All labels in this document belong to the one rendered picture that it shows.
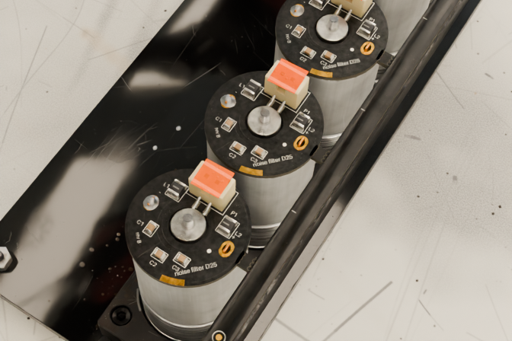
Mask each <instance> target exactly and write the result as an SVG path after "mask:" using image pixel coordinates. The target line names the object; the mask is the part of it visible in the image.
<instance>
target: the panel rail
mask: <svg viewBox="0 0 512 341"><path fill-rule="evenodd" d="M459 1H460V0H433V1H432V2H431V3H430V5H429V7H428V8H427V10H426V11H425V12H424V14H423V15H422V17H421V19H420V20H419V22H418V23H417V24H416V26H415V27H414V29H413V31H412V32H411V33H410V34H409V36H408V38H407V39H406V41H405V42H404V43H403V45H402V47H401V48H400V50H399V51H398V52H397V53H396V55H395V56H393V55H392V54H390V53H388V52H386V51H384V52H381V51H382V50H381V51H380V53H382V54H381V55H380V54H379V56H380V58H379V59H377V58H376V59H377V60H378V61H377V64H379V65H381V66H383V67H384V68H386V70H385V71H384V72H383V74H382V76H381V77H380V79H379V80H378V81H377V83H376V84H375V86H374V87H373V89H372V90H371V92H370V93H369V95H368V96H367V98H366V100H365V101H364V102H363V103H362V105H361V106H360V108H359V110H358V111H357V112H356V114H355V115H354V117H353V119H352V120H351V121H350V122H349V124H348V125H347V127H346V129H345V130H344V131H343V133H342V134H341V136H340V137H339V139H338V140H337V141H336V143H335V144H334V146H333V148H332V149H331V150H330V152H329V151H327V150H325V149H323V148H322V147H320V146H318V148H317V149H315V148H314V149H315V150H314V154H313V155H312V156H311V155H310V156H311V159H312V160H313V161H315V162H317V163H318V164H320V167H319V168H318V170H317V171H316V172H315V174H314V175H313V177H312V179H311V180H310V181H309V183H308V184H307V186H306V188H305V189H304V190H303V191H302V193H301V194H300V196H299V198H298V199H297V200H296V202H295V203H294V205H293V206H292V208H291V209H290V210H289V212H288V213H287V215H286V217H285V218H284V220H283V221H282V222H281V223H280V225H279V227H278V228H277V230H276V231H275V232H274V234H273V236H272V237H271V239H270V240H269V241H268V242H267V244H266V246H265V247H264V249H263V250H262V251H261V253H260V255H259V256H258V258H257V259H256V258H254V257H253V256H251V255H250V254H248V253H246V252H242V253H245V254H244V255H242V258H241V259H240V260H236V262H237V267H239V268H240V269H242V270H244V271H246V273H247V274H246V275H245V277H244V278H243V280H242V281H241V282H240V284H239V285H238V287H237V289H236V290H235V291H234V292H233V294H232V296H231V297H230V299H229V300H228V301H227V303H226V305H225V306H224V308H223V309H222V310H221V311H220V313H219V315H218V316H217V318H216V319H215V320H214V322H213V324H212V325H211V326H210V328H209V329H208V330H207V332H206V334H205V335H204V337H203V338H202V340H201V341H234V339H235V338H236V337H237V335H238V333H239V332H240V330H241V329H242V327H243V326H244V325H245V323H246V321H247V320H248V318H249V317H250V316H251V314H252V312H253V311H254V309H255V308H256V307H257V305H258V303H259V302H260V300H261V299H262V298H263V296H264V294H265V293H266V291H267V290H268V289H269V287H270V285H271V284H272V282H273V281H274V280H275V278H276V277H277V275H278V273H279V272H280V271H281V269H282V268H283V265H284V264H285V262H286V261H287V260H288V258H289V257H290V255H291V253H292V252H293V251H294V249H295V248H296V246H297V244H298V243H299V242H300V240H301V239H302V237H303V235H304V234H305V233H306V231H307V230H308V228H309V226H310V225H311V223H312V222H313V221H314V219H315V217H316V216H317V214H318V213H319V212H320V210H321V209H322V207H323V205H324V204H325V203H326V201H327V200H328V198H329V196H330V195H331V194H332V192H333V191H334V189H335V187H336V186H337V185H338V183H339V182H340V180H341V178H342V177H343V176H344V174H345V173H346V171H347V169H348V168H349V166H350V165H351V164H352V162H353V161H354V159H355V157H356V156H357V155H358V153H359V152H360V150H361V148H362V147H363V146H364V144H365V143H366V141H367V139H368V138H369V137H370V135H371V134H372V132H373V130H374V129H375V128H376V126H377V124H378V123H379V121H380V120H381V119H382V117H383V115H384V114H385V112H386V111H387V110H388V108H389V106H390V105H391V103H392V102H393V101H394V99H395V97H396V96H397V94H398V93H399V91H400V90H401V89H402V87H403V85H404V84H405V82H406V81H407V80H408V78H409V76H410V75H411V73H412V72H413V71H414V69H415V67H416V66H417V64H418V63H419V62H420V60H421V58H422V57H423V55H424V54H425V53H426V51H427V49H428V48H429V46H430V45H431V44H432V42H433V41H434V39H435V37H436V36H437V35H438V33H439V32H440V30H441V28H442V27H443V25H444V24H445V23H446V21H447V19H448V18H449V16H450V15H451V14H452V12H453V10H454V9H455V7H456V6H457V5H458V3H459ZM311 154H312V153H311ZM238 261H239V262H238Z"/></svg>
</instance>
